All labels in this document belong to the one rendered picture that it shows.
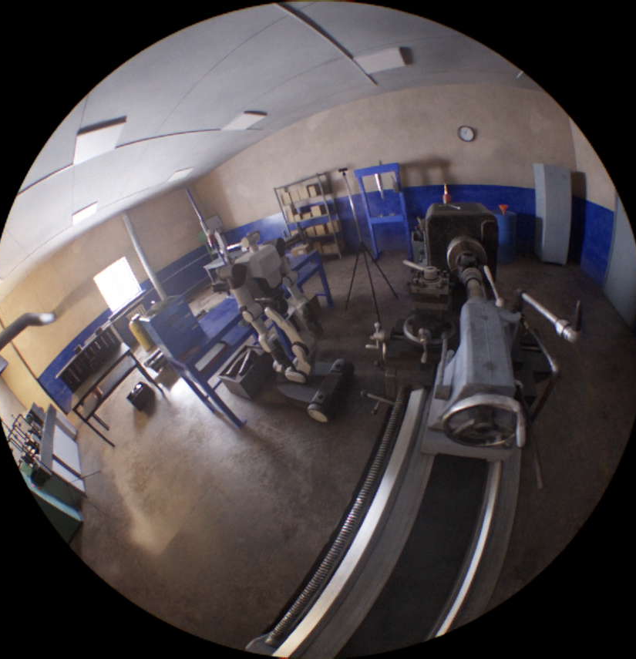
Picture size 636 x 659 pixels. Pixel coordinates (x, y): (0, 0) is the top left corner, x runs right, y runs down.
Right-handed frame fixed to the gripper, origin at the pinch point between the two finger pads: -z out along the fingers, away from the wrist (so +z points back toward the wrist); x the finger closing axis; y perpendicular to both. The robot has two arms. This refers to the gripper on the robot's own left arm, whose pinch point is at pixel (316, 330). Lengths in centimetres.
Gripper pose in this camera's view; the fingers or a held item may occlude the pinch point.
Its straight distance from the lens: 188.6
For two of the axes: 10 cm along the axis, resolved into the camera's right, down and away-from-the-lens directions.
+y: 4.5, -6.1, 6.5
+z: -4.4, -7.9, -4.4
